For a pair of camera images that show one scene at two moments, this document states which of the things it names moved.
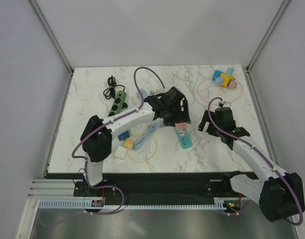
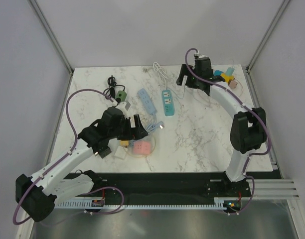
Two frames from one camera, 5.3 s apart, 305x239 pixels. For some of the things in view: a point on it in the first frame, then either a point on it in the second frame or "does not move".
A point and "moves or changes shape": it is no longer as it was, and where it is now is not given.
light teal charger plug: (229, 71) does not move
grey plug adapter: (232, 84) does not move
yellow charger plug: (129, 143) moves or changes shape
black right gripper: (202, 124) -> (185, 71)
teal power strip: (184, 138) moves or changes shape
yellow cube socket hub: (227, 78) does not move
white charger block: (120, 152) does not move
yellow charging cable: (151, 158) -> (129, 147)
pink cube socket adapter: (181, 126) -> (142, 148)
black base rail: (156, 187) does not move
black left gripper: (182, 117) -> (138, 130)
